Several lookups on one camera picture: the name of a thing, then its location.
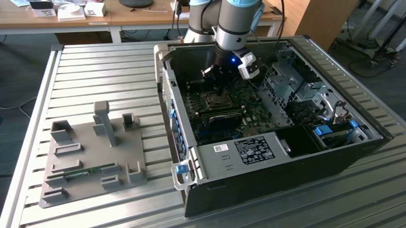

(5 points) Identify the green RAM stick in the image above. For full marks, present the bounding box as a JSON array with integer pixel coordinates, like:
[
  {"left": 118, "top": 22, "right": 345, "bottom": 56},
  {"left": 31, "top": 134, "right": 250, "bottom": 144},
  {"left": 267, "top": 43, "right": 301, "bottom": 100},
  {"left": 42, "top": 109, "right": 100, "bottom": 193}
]
[{"left": 63, "top": 166, "right": 104, "bottom": 178}]

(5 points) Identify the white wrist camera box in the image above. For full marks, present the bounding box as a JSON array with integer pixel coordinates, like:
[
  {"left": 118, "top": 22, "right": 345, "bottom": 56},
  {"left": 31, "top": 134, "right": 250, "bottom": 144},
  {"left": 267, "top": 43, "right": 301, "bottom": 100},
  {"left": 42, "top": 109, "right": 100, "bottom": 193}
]
[{"left": 238, "top": 51, "right": 262, "bottom": 81}]

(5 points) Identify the green motherboard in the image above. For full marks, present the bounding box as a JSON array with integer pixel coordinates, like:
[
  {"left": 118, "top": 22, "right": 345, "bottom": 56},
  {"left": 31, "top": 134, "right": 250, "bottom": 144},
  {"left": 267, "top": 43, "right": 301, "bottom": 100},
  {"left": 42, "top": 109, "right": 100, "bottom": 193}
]
[{"left": 182, "top": 80, "right": 277, "bottom": 145}]

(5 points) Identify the grey power supply unit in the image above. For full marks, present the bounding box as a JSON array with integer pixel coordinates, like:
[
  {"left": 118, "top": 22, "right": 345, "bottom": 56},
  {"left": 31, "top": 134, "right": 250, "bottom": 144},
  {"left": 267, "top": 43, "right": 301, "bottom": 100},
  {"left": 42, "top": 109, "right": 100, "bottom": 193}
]
[{"left": 190, "top": 132, "right": 293, "bottom": 185}]

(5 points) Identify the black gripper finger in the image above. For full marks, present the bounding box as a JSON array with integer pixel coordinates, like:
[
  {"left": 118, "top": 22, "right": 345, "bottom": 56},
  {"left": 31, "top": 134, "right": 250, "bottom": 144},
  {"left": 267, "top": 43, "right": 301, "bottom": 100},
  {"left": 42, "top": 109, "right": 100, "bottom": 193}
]
[{"left": 201, "top": 66, "right": 227, "bottom": 97}]

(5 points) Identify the grey round object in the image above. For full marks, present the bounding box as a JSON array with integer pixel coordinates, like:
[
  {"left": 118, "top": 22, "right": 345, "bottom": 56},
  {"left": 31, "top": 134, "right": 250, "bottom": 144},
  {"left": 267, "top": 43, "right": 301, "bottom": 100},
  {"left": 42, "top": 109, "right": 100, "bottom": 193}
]
[{"left": 119, "top": 0, "right": 154, "bottom": 8}]

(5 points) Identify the white round-topped box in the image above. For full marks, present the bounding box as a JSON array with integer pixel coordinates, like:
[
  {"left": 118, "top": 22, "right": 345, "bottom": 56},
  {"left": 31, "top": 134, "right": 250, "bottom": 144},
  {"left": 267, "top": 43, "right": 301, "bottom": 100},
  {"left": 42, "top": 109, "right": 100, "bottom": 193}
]
[{"left": 56, "top": 4, "right": 87, "bottom": 22}]

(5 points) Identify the CPU socket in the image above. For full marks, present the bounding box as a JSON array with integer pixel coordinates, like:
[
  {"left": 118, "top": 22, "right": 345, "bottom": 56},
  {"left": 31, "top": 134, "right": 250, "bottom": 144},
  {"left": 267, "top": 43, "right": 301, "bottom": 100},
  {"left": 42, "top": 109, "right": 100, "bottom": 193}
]
[{"left": 203, "top": 91, "right": 235, "bottom": 109}]

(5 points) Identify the black equipment base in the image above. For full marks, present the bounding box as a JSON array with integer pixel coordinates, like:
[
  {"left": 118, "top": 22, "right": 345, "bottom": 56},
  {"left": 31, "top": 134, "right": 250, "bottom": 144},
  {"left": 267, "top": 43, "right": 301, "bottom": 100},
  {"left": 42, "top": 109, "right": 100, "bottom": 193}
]
[{"left": 330, "top": 35, "right": 406, "bottom": 64}]

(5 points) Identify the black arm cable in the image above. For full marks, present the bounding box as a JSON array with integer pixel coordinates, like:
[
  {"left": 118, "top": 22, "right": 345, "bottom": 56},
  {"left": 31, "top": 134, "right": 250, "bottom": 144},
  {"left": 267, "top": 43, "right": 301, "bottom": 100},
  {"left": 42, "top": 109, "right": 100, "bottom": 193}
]
[{"left": 254, "top": 0, "right": 286, "bottom": 59}]

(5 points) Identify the black display stand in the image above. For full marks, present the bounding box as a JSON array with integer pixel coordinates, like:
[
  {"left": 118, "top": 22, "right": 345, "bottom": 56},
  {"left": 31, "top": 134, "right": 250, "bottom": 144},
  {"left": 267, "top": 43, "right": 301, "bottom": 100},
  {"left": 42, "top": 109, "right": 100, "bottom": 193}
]
[{"left": 30, "top": 0, "right": 54, "bottom": 10}]

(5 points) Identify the black graphics card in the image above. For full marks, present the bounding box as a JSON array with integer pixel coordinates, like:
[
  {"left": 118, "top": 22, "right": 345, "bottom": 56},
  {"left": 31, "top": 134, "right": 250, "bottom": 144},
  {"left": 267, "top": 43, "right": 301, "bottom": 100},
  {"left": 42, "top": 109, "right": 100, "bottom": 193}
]
[{"left": 207, "top": 113, "right": 243, "bottom": 131}]

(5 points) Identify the wooden desk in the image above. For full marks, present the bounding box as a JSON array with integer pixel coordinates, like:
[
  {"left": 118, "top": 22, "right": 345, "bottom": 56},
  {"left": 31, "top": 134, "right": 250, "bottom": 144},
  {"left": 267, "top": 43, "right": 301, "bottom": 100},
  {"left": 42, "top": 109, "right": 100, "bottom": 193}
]
[
  {"left": 0, "top": 0, "right": 112, "bottom": 45},
  {"left": 110, "top": 0, "right": 289, "bottom": 43}
]

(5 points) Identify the grey parts rack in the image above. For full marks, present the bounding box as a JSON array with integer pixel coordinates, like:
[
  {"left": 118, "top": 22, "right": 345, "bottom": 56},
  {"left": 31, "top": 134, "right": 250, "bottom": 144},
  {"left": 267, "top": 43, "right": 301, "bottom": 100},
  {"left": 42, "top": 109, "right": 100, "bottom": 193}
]
[{"left": 38, "top": 101, "right": 150, "bottom": 209}]

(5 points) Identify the silver CPU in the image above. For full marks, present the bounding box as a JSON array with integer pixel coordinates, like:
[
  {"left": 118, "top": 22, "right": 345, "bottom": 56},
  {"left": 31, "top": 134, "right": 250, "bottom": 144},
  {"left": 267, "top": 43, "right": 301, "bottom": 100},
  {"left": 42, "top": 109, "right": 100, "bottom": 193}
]
[{"left": 211, "top": 94, "right": 231, "bottom": 106}]

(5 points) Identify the blue disk carrier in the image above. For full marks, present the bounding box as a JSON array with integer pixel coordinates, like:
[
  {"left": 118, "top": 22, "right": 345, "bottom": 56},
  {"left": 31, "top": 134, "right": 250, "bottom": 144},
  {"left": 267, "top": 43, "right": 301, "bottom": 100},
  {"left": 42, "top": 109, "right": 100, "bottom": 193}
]
[{"left": 314, "top": 125, "right": 333, "bottom": 138}]

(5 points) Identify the small cardboard box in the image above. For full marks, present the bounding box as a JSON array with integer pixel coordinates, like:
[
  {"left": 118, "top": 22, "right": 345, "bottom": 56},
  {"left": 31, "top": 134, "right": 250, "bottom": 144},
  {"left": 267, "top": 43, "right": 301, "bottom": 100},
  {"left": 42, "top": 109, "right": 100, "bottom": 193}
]
[{"left": 170, "top": 0, "right": 191, "bottom": 19}]

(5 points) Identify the metal drive cage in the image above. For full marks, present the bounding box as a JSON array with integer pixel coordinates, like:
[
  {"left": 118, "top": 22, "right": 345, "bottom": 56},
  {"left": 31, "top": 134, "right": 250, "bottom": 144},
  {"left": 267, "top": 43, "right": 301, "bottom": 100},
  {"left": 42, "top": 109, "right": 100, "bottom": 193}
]
[{"left": 258, "top": 44, "right": 330, "bottom": 128}]

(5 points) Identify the black PC case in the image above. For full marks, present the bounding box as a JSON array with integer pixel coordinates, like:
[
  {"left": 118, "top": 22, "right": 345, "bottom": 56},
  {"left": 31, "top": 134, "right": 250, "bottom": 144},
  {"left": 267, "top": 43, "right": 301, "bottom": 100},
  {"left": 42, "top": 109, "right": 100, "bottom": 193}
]
[{"left": 154, "top": 35, "right": 406, "bottom": 218}]

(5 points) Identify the metal socket cover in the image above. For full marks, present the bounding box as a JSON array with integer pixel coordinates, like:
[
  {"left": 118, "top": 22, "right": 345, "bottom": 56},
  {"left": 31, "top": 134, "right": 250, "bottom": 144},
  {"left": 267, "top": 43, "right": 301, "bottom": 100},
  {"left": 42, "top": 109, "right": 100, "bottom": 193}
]
[{"left": 206, "top": 91, "right": 235, "bottom": 108}]

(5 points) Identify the wooden cabinet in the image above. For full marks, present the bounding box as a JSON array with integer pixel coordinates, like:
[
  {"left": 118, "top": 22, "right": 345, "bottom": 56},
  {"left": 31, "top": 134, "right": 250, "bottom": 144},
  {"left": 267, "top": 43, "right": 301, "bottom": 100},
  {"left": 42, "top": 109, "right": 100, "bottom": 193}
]
[{"left": 278, "top": 0, "right": 361, "bottom": 52}]

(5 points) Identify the white printed box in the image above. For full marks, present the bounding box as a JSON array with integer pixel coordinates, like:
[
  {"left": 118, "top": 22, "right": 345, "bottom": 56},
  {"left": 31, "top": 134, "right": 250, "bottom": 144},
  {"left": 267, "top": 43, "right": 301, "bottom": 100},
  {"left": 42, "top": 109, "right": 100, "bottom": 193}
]
[
  {"left": 83, "top": 2, "right": 107, "bottom": 18},
  {"left": 32, "top": 8, "right": 58, "bottom": 18}
]

